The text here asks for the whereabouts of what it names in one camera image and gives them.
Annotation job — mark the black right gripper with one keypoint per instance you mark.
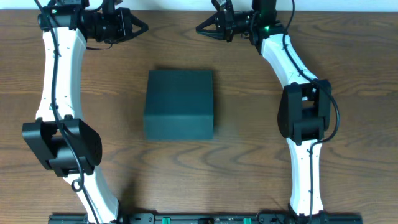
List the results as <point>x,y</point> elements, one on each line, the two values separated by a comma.
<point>221,25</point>

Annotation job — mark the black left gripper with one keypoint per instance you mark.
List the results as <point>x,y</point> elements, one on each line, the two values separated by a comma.
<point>125,25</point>

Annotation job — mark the dark green gift box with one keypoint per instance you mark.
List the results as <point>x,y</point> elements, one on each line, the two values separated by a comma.
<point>179,105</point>

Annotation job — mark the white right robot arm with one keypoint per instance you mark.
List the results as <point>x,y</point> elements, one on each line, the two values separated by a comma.
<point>304,110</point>

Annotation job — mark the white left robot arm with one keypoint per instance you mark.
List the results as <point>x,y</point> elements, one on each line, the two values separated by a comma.
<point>59,137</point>

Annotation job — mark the black mounting rail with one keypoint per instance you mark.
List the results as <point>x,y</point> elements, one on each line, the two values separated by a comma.
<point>263,218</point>

